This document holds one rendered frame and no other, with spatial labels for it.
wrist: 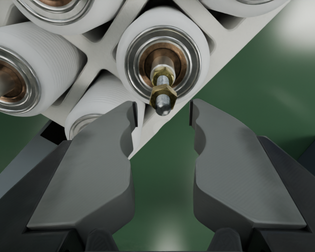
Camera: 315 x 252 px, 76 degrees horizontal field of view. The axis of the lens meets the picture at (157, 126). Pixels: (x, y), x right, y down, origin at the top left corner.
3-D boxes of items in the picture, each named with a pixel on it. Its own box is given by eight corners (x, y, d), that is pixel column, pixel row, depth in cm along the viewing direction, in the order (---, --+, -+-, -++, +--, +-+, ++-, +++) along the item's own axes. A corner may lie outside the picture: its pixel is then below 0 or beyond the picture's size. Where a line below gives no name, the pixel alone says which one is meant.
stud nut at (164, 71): (169, 90, 18) (169, 93, 17) (150, 85, 18) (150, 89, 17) (175, 69, 17) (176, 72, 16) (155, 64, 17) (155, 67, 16)
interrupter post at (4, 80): (14, 94, 22) (-7, 108, 20) (-9, 82, 22) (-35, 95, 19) (20, 78, 21) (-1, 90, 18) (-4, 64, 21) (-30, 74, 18)
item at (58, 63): (82, 81, 40) (34, 133, 25) (34, 50, 37) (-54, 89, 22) (106, 40, 36) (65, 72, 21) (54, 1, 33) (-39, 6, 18)
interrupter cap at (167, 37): (143, 109, 23) (143, 112, 22) (111, 44, 19) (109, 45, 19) (209, 86, 21) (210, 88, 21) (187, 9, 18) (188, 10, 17)
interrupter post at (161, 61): (156, 81, 21) (155, 94, 18) (147, 59, 20) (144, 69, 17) (177, 72, 21) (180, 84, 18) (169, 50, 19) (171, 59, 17)
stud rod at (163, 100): (166, 77, 19) (168, 118, 13) (156, 75, 19) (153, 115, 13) (169, 67, 19) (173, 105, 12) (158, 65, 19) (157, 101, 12)
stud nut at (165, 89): (170, 110, 15) (171, 116, 14) (148, 105, 15) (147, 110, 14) (178, 85, 14) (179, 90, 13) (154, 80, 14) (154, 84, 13)
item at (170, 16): (148, 71, 39) (139, 120, 23) (125, 19, 34) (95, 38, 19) (196, 52, 37) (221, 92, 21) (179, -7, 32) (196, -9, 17)
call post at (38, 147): (96, 112, 52) (28, 231, 26) (82, 129, 55) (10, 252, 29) (70, 96, 49) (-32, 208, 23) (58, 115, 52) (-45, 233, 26)
